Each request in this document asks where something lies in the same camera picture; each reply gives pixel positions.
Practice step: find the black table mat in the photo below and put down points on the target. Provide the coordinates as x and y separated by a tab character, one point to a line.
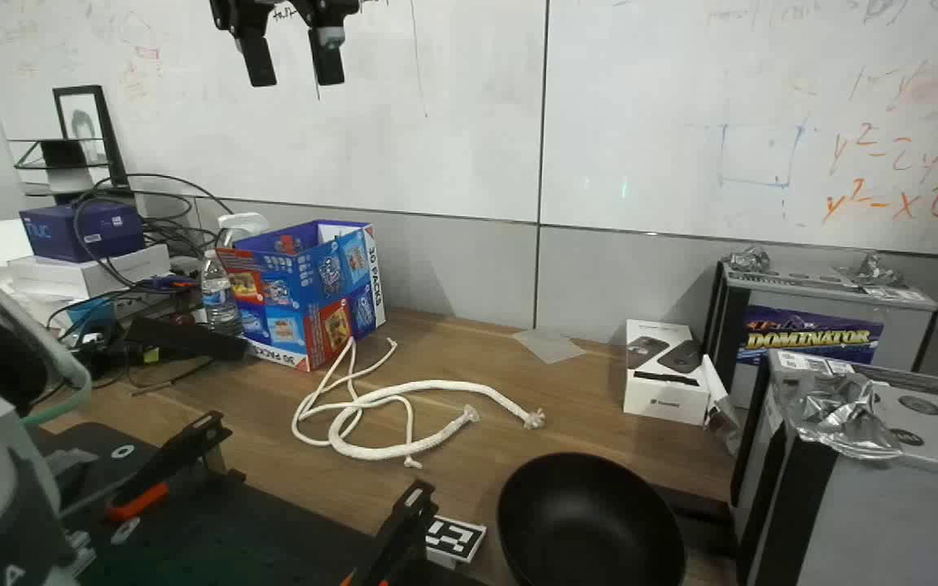
219	542

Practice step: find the black picture frame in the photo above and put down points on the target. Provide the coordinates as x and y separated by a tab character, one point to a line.
98	136

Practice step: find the blue glue gun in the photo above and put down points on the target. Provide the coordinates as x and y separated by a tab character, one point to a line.
90	315

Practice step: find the large crumpled aluminium foil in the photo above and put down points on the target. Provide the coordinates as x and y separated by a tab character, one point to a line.
831	408

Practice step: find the clear plastic water bottle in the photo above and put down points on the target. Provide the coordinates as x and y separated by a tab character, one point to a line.
217	297

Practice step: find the grey paper sheet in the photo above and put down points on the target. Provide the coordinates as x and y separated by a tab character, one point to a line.
549	345

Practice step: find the blue cardboard box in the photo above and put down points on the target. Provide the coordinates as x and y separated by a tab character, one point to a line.
302	293

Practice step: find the white flat box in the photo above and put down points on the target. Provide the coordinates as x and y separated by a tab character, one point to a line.
90	273

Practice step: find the large grey case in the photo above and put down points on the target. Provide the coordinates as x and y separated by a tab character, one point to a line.
894	510

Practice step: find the small dark blue box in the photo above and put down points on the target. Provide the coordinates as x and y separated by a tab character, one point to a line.
79	229

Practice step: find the white spray bottle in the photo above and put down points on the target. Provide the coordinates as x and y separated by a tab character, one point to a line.
238	225

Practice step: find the white phone box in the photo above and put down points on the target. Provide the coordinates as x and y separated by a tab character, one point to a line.
659	392

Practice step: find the black frying pan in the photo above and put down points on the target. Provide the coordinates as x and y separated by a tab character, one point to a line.
589	522

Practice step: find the grey metal stand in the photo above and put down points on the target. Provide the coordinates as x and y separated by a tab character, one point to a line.
62	163

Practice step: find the small crumpled aluminium foil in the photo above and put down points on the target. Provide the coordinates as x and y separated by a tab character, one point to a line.
749	262
875	270

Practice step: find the long black tool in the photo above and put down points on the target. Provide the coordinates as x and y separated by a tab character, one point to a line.
169	341

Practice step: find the black white marker tag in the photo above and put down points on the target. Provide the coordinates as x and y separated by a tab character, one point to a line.
455	542

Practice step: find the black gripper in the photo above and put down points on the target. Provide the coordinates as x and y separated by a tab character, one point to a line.
286	9

